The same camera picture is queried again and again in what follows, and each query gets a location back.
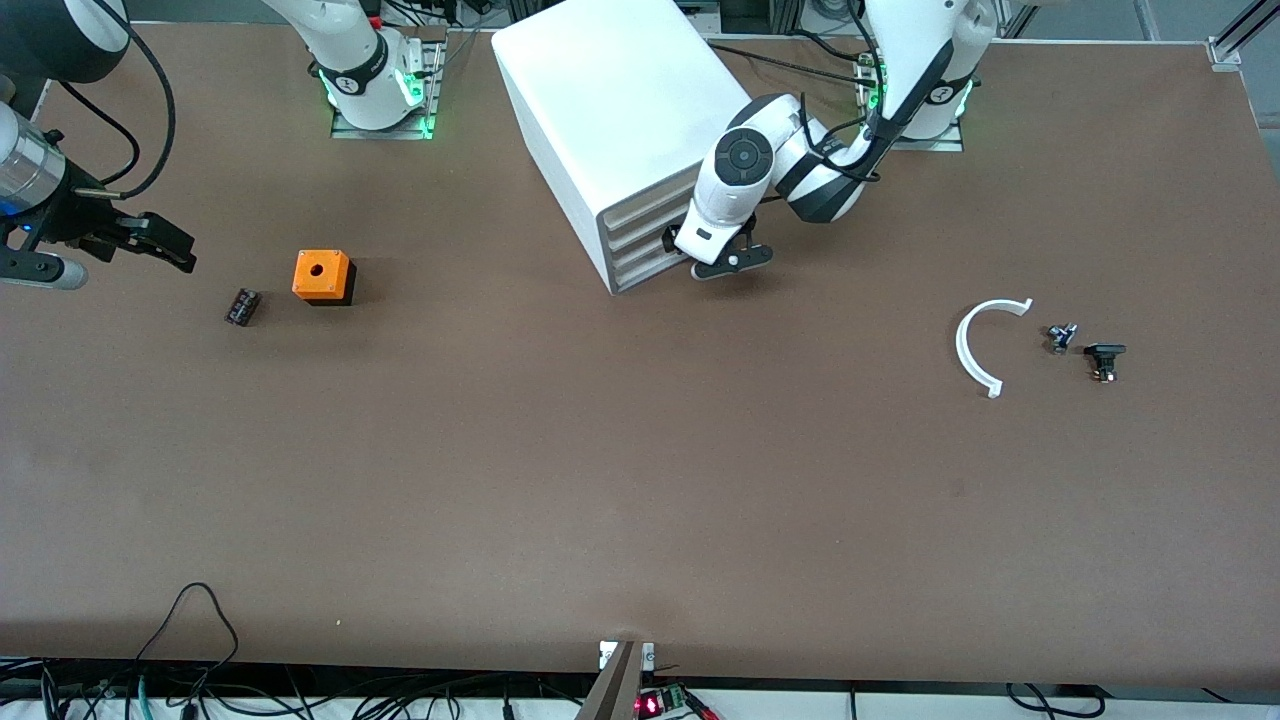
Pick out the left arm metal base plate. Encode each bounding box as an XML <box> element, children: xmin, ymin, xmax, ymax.
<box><xmin>858</xmin><ymin>50</ymin><xmax>964</xmax><ymax>153</ymax></box>

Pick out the circuit board with red light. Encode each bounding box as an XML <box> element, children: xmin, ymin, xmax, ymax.
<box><xmin>633</xmin><ymin>685</ymin><xmax>716</xmax><ymax>720</ymax></box>

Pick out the black looped cable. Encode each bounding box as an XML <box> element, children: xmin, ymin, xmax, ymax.
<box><xmin>135</xmin><ymin>582</ymin><xmax>241</xmax><ymax>691</ymax></box>

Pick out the tangled black cable bundle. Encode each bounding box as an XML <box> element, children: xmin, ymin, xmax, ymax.
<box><xmin>0</xmin><ymin>655</ymin><xmax>601</xmax><ymax>720</ymax></box>

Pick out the aluminium frame profile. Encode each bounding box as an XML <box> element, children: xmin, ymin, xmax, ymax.
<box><xmin>1207</xmin><ymin>0</ymin><xmax>1280</xmax><ymax>69</ymax></box>

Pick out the black flat-head button part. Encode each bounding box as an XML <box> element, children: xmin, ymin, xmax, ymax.
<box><xmin>1084</xmin><ymin>342</ymin><xmax>1128</xmax><ymax>384</ymax></box>

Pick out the brown mounting beam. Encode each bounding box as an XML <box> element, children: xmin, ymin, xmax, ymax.
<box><xmin>575</xmin><ymin>640</ymin><xmax>643</xmax><ymax>720</ymax></box>

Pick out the white drawer cabinet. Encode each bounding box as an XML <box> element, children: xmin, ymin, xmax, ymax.
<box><xmin>492</xmin><ymin>0</ymin><xmax>774</xmax><ymax>297</ymax></box>

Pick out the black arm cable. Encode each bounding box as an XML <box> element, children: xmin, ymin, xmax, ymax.
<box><xmin>800</xmin><ymin>0</ymin><xmax>891</xmax><ymax>183</ymax></box>
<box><xmin>60</xmin><ymin>0</ymin><xmax>178</xmax><ymax>196</ymax></box>

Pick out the white semicircular bracket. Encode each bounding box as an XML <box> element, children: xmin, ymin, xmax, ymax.
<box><xmin>955</xmin><ymin>297</ymin><xmax>1034</xmax><ymax>399</ymax></box>

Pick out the black curled cable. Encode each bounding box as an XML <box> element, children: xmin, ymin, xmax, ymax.
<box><xmin>1005</xmin><ymin>683</ymin><xmax>1106</xmax><ymax>719</ymax></box>

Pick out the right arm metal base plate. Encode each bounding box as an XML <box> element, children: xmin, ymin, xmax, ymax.
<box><xmin>330</xmin><ymin>25</ymin><xmax>446</xmax><ymax>141</ymax></box>

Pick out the orange box with black base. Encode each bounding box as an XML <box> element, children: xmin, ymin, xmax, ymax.
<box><xmin>292</xmin><ymin>249</ymin><xmax>358</xmax><ymax>307</ymax></box>

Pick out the white plastic drawer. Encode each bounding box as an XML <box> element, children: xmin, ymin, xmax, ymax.
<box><xmin>610</xmin><ymin>240</ymin><xmax>691</xmax><ymax>289</ymax></box>
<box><xmin>605</xmin><ymin>195</ymin><xmax>691</xmax><ymax>255</ymax></box>
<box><xmin>607</xmin><ymin>215</ymin><xmax>673</xmax><ymax>272</ymax></box>
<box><xmin>603</xmin><ymin>172</ymin><xmax>701</xmax><ymax>238</ymax></box>

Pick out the black cable on table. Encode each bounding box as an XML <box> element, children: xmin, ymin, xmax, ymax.
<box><xmin>700</xmin><ymin>30</ymin><xmax>881</xmax><ymax>91</ymax></box>

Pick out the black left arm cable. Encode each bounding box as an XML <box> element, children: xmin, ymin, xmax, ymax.
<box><xmin>800</xmin><ymin>0</ymin><xmax>891</xmax><ymax>183</ymax></box>

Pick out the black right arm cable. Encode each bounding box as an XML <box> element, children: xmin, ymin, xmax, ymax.
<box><xmin>60</xmin><ymin>0</ymin><xmax>178</xmax><ymax>196</ymax></box>

